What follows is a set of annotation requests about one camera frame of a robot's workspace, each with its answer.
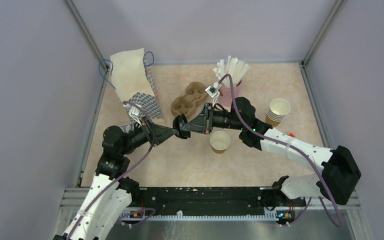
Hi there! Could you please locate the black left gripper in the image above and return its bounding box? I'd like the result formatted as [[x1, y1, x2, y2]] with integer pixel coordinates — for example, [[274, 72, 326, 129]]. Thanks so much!
[[120, 115, 178, 155]]

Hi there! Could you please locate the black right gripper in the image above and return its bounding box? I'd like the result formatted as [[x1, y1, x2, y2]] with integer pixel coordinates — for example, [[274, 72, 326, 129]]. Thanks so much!
[[183, 102, 245, 135]]

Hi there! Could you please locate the black plastic cup lid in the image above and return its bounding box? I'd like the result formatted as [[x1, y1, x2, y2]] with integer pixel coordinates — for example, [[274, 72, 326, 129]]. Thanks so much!
[[172, 114, 191, 140]]

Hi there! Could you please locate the single brown paper cup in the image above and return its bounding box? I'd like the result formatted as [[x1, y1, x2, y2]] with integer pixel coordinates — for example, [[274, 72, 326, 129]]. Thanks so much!
[[209, 131, 231, 154]]

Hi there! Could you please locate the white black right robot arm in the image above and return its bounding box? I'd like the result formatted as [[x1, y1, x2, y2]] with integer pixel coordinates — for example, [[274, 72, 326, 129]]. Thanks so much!
[[173, 97, 362, 206]]

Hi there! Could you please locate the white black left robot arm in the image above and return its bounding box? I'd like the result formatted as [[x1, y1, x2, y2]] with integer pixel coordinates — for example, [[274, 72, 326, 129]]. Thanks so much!
[[54, 118, 179, 240]]

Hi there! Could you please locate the brown pulp cup carrier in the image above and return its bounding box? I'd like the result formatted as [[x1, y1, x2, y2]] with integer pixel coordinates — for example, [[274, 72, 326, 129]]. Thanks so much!
[[170, 81, 209, 118]]

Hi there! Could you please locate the pink straw holder cup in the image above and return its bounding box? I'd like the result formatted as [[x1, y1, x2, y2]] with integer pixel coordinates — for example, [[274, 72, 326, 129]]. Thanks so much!
[[218, 79, 242, 107]]

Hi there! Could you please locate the blue checkered paper bag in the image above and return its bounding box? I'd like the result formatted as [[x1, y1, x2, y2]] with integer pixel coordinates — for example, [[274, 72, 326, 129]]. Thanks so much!
[[99, 48, 165, 125]]

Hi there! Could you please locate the bundle of white straws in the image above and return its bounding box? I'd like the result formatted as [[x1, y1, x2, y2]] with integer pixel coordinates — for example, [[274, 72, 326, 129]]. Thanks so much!
[[213, 55, 250, 87]]

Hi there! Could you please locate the stack of brown paper cups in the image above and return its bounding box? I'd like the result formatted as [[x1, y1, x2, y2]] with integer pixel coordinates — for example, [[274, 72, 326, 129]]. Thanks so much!
[[265, 98, 291, 127]]

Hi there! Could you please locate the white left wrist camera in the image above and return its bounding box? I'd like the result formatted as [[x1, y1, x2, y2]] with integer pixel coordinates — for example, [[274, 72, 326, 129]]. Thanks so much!
[[123, 103, 142, 126]]

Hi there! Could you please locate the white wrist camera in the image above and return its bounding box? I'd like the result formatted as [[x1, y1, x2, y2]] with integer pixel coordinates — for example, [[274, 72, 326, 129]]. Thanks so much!
[[205, 81, 221, 107], [123, 103, 142, 126]]

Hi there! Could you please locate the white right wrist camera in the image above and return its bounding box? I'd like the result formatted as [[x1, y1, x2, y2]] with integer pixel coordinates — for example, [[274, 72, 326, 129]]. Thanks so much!
[[205, 81, 221, 107]]

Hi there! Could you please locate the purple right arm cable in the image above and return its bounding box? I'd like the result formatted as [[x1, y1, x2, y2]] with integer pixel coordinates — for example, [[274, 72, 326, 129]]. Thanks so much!
[[216, 73, 345, 229]]

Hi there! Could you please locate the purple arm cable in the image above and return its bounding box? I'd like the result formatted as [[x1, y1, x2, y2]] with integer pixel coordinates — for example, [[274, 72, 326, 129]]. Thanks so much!
[[216, 73, 345, 229], [66, 100, 156, 240]]

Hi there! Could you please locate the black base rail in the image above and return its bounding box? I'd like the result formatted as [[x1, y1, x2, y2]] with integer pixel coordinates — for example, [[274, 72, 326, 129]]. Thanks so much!
[[129, 187, 306, 220]]

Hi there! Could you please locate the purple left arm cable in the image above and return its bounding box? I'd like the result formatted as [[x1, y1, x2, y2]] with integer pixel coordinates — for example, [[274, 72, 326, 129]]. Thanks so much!
[[66, 100, 156, 240]]

